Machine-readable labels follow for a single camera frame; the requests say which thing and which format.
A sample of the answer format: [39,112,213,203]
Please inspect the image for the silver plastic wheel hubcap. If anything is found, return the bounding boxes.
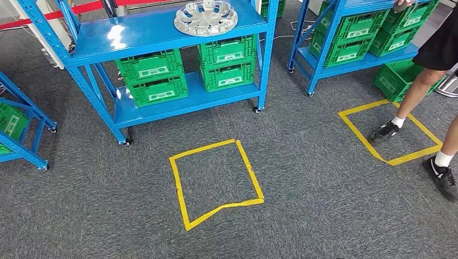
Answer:
[173,0,239,37]

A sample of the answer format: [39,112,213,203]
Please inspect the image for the blue metal shelf rack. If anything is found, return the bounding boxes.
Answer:
[0,71,58,171]
[287,0,442,97]
[16,0,280,146]

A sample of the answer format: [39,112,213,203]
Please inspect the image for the yellow floor tape square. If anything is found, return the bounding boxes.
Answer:
[169,138,265,231]
[338,99,443,167]

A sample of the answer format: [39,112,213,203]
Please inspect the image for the clear plastic bottle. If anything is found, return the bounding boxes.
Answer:
[40,47,59,69]

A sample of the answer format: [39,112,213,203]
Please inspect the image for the chrome chair base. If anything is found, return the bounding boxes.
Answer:
[434,70,458,98]

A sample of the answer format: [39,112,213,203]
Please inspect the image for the person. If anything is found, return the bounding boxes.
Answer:
[368,0,458,203]

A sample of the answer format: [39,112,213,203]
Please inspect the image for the red barrier belt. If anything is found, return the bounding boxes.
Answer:
[0,0,172,31]

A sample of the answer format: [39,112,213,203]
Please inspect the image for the white cable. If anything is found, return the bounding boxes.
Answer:
[259,20,316,42]

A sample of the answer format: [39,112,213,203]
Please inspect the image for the black stanchion post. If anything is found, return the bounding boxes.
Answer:
[100,0,119,18]

